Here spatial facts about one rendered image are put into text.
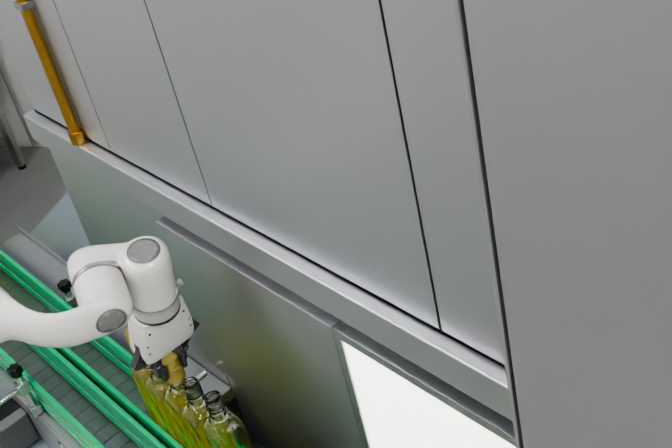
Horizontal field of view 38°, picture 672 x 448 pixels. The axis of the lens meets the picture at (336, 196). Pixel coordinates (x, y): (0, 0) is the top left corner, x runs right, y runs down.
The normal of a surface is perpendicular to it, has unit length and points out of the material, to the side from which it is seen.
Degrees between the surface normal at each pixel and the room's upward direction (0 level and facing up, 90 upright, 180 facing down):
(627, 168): 90
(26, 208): 0
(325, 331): 90
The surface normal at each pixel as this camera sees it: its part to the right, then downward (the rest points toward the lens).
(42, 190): -0.19, -0.81
